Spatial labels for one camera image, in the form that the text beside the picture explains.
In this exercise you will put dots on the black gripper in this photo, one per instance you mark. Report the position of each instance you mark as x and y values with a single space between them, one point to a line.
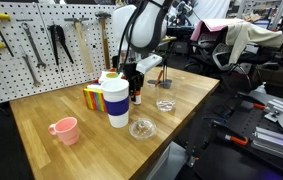
132 74

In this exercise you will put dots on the white and red shaker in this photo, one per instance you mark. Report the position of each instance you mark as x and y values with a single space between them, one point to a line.
137 98

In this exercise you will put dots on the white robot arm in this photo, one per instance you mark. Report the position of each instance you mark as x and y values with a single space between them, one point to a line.
140 29

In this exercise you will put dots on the clear glass container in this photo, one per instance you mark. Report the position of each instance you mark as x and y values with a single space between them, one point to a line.
166 96

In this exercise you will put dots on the white cup with blue band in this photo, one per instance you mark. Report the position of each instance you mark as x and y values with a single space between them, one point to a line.
116 99

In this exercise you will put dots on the rainbow striped book box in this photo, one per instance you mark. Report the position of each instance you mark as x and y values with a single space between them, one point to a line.
93 93

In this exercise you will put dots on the clear glass lid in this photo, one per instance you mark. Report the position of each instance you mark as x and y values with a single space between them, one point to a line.
142 129

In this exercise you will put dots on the steel head wooden hammer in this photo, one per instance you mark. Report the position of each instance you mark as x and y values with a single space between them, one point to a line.
102 16

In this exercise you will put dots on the black office chair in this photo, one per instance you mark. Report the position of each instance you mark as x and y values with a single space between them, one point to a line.
211 55

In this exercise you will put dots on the pink plastic mug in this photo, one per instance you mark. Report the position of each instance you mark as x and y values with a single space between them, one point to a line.
66 130

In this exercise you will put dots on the black pliers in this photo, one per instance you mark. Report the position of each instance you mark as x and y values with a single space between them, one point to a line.
57 35

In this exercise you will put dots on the short silver spanner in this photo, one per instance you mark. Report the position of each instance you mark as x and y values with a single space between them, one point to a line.
36 83

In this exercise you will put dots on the white pegboard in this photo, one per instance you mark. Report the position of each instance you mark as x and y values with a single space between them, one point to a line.
15 78

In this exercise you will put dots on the beige cloth on chair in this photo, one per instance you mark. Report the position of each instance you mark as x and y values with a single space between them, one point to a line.
240 34

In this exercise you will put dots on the long silver spanner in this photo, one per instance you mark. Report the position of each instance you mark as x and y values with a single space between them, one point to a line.
26 28

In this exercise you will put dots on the aluminium extrusion bars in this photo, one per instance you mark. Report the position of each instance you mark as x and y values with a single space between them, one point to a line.
268 141

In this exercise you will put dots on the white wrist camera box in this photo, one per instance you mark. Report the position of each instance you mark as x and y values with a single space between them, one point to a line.
144 65

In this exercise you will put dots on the wooden handled hammer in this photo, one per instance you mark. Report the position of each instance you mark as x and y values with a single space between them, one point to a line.
82 43

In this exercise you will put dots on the orange handled clamp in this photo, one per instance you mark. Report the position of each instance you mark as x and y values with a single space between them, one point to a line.
229 134

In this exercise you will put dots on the orange handled tool right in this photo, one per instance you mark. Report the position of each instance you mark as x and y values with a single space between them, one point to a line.
272 109

